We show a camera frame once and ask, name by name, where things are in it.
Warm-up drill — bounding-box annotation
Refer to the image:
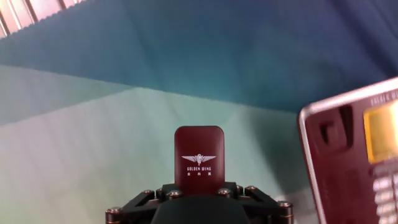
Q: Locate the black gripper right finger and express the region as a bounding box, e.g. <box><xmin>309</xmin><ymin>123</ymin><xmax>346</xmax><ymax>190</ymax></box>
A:
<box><xmin>217</xmin><ymin>182</ymin><xmax>294</xmax><ymax>224</ymax></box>

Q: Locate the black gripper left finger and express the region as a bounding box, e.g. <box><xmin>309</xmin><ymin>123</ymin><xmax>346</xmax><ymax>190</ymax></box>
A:
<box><xmin>104</xmin><ymin>182</ymin><xmax>185</xmax><ymax>224</ymax></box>

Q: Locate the maroon telephone handset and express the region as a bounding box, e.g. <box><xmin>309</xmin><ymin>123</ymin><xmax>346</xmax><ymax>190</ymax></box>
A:
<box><xmin>174</xmin><ymin>125</ymin><xmax>225</xmax><ymax>196</ymax></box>

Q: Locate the maroon telephone base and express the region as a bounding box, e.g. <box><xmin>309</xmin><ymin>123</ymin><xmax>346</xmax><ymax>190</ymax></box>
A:
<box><xmin>297</xmin><ymin>76</ymin><xmax>398</xmax><ymax>224</ymax></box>

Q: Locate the blue green white tablecloth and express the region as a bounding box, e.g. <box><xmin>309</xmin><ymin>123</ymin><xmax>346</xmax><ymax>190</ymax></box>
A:
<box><xmin>0</xmin><ymin>0</ymin><xmax>398</xmax><ymax>224</ymax></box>

